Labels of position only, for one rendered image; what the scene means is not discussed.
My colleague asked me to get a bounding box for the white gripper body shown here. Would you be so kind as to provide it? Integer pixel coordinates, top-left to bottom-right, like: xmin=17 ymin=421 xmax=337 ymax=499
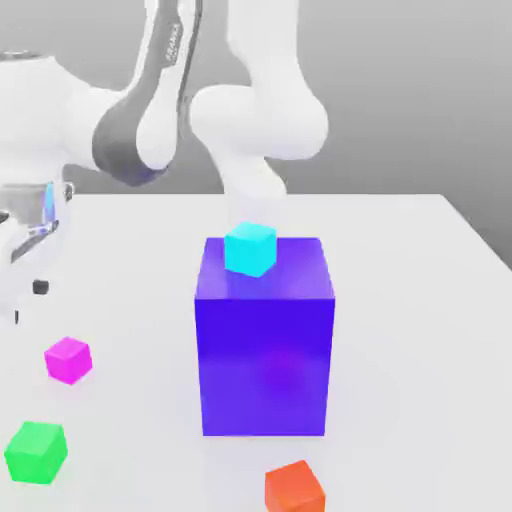
xmin=0 ymin=218 xmax=65 ymax=281

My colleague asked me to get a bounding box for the small magenta cube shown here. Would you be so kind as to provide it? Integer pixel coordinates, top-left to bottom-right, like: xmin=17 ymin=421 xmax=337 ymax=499
xmin=43 ymin=336 xmax=94 ymax=386

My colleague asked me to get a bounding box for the small green cube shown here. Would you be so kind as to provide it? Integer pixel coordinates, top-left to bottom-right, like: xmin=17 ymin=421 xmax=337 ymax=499
xmin=3 ymin=420 xmax=69 ymax=486

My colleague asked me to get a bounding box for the small cyan cube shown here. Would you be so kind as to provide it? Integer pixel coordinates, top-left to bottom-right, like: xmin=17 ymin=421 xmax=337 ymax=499
xmin=223 ymin=221 xmax=278 ymax=279

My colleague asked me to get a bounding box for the small orange cube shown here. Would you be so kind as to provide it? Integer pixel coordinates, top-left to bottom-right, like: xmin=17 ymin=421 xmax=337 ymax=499
xmin=264 ymin=459 xmax=327 ymax=512

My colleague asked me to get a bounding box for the large purple box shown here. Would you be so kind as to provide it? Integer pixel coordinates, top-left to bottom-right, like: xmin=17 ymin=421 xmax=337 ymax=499
xmin=194 ymin=236 xmax=336 ymax=438

